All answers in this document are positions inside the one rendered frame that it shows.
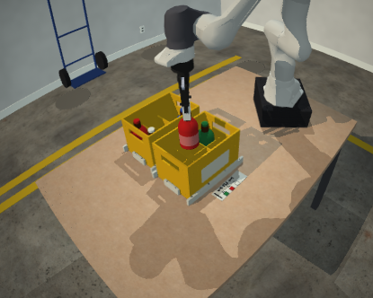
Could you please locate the yellow divided crate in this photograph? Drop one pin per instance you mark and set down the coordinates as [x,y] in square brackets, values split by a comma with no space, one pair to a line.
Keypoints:
[166,107]
[190,170]

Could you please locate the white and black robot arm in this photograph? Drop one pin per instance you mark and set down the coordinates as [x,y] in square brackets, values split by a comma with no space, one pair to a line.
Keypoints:
[184,25]

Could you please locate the white bottle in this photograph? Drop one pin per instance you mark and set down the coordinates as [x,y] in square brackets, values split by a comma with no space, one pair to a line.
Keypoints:
[151,130]

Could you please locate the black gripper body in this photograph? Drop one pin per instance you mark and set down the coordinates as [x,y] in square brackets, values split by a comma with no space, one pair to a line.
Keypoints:
[182,69]

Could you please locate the white paper pick list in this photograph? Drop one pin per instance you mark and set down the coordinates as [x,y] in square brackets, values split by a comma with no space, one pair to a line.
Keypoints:
[229,185]

